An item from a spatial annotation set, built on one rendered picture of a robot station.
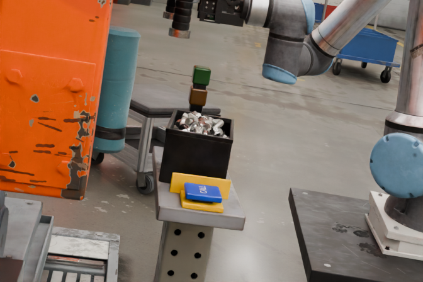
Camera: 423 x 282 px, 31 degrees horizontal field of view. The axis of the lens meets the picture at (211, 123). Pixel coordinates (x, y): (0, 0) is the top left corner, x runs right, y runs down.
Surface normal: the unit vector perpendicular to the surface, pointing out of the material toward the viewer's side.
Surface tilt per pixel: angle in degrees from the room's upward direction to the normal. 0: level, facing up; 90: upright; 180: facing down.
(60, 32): 90
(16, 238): 0
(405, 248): 90
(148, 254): 0
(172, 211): 90
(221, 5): 90
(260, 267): 0
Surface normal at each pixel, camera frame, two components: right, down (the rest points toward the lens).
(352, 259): 0.17, -0.96
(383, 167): -0.61, 0.18
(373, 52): 0.06, 0.23
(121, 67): 0.42, 0.23
